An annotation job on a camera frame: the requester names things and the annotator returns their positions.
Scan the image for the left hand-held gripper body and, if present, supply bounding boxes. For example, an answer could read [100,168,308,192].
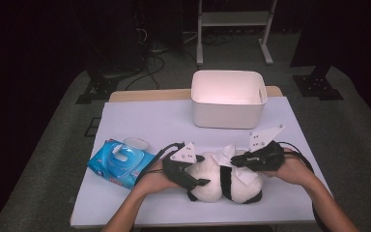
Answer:
[161,141,201,191]

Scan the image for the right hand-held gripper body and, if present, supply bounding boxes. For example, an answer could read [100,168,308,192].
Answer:
[249,125,285,172]

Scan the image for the panda plush toy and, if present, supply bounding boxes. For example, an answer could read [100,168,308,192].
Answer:
[186,149,265,205]

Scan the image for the white wet wipe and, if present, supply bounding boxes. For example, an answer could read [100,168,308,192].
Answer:
[212,144,259,187]
[111,144,128,162]

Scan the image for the white plastic bin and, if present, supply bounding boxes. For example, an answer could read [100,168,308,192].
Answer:
[190,70,269,130]

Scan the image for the blue wet wipe packet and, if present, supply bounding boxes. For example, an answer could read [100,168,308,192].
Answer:
[87,137,157,190]

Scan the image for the person's left hand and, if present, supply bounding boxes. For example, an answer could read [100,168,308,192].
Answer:
[131,159,183,197]

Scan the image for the person's right hand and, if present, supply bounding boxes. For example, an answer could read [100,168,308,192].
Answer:
[264,148,321,189]

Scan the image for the black stand base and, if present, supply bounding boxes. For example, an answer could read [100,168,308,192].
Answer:
[292,66,344,102]
[75,61,120,104]

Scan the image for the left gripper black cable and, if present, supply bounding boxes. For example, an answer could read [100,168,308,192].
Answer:
[134,141,186,187]

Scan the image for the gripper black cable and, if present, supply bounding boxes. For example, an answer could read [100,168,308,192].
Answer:
[134,141,186,187]
[276,140,334,232]

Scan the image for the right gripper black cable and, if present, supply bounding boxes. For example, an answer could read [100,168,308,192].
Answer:
[276,140,334,232]

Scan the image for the black square floor frame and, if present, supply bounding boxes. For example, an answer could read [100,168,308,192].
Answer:
[84,117,101,138]

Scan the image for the black floor cables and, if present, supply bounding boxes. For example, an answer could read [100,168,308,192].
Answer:
[125,25,201,91]

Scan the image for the white metal stand frame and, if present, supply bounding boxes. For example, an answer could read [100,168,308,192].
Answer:
[196,0,278,67]

